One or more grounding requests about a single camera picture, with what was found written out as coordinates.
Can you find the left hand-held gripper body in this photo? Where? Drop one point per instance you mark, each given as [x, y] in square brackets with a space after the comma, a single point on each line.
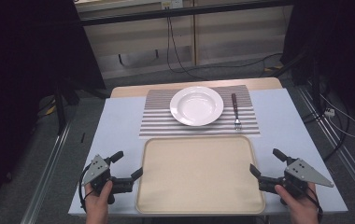
[97, 168]

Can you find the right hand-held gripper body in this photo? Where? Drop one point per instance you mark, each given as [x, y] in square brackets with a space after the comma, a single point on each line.
[301, 172]

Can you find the person's right hand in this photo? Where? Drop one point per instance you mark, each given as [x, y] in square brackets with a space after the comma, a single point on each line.
[301, 207]

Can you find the person's left hand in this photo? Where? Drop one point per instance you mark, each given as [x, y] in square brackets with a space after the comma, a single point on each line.
[96, 203]

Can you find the pale blue table cover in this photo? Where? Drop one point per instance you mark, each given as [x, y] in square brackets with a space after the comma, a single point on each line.
[119, 130]

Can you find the small black floor object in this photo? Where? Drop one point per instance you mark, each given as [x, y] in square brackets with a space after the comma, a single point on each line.
[82, 137]

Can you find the striped placemat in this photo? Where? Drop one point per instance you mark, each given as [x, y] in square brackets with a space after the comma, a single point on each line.
[157, 119]

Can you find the beige plastic tray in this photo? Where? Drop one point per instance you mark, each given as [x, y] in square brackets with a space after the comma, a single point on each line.
[199, 174]

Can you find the white power strip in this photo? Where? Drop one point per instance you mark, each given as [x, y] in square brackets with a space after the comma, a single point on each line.
[329, 112]

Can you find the black metal stand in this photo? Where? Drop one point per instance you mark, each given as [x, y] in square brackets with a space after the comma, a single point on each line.
[61, 109]
[317, 90]

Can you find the yellow floor tape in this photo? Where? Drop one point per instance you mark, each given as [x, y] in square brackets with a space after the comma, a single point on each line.
[50, 109]

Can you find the white round plate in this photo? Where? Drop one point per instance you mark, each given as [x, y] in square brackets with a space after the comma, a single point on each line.
[196, 106]

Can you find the light wooden cabinet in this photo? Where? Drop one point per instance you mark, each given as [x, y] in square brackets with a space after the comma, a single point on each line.
[228, 40]

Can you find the black curtain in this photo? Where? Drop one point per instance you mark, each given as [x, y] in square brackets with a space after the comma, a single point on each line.
[26, 46]
[343, 40]

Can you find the black horizontal bar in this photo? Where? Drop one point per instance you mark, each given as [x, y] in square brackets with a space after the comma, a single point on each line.
[135, 18]

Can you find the aluminium floor rail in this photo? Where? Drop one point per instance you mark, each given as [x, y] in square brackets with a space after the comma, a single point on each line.
[46, 174]
[340, 149]

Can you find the white wall socket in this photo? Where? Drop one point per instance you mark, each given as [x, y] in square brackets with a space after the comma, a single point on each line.
[172, 4]

